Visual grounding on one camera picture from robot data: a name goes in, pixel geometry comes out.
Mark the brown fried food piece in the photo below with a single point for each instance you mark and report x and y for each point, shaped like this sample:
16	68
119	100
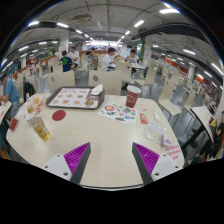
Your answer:
89	102

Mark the crumpled white napkin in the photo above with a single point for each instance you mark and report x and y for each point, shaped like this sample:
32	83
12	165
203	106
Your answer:
97	89

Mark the printed paper tray liner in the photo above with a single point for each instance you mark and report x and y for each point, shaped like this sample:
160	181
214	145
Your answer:
71	97

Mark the clear tea bottle yellow cap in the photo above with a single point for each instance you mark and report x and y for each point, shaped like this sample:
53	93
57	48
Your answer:
40	129

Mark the group of ceiling lights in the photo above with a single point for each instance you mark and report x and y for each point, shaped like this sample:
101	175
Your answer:
169	11

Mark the beige chair round hole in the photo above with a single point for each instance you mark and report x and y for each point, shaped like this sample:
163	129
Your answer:
106	82
61	80

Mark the red paper cup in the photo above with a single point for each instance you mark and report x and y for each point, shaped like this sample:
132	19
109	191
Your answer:
132	96

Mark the small red sauce packet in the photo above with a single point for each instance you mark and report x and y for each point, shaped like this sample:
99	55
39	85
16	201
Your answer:
143	118

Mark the black backpack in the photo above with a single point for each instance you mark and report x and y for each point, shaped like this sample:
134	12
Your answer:
28	90

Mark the clear plastic bag with fries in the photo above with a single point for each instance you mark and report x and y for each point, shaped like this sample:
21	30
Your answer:
34	101

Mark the dark brown food tray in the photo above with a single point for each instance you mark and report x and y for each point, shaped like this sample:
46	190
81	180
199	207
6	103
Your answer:
75	107

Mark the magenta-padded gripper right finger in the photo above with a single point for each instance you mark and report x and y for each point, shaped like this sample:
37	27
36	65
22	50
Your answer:
148	159

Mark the group of beige chairs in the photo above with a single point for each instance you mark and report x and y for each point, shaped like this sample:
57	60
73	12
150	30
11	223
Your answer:
166	96

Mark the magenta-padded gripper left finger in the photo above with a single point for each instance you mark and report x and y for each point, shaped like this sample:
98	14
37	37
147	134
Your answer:
75	158

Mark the beige dining table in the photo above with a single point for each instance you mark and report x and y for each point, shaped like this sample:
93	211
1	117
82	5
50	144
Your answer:
2	112
204	116

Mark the ceiling air conditioner unit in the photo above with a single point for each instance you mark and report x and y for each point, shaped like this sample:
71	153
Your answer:
82	18

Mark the small printed table sign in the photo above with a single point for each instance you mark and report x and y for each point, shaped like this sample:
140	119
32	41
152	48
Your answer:
154	132

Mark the person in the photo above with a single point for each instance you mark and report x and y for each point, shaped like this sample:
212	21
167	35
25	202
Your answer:
66	62
219	131
9	92
133	58
74	55
107	61

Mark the colourful printed flyer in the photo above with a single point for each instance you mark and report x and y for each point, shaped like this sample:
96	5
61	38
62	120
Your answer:
118	113

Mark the flat round red coaster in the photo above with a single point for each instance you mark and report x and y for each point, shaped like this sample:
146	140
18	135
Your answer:
59	115

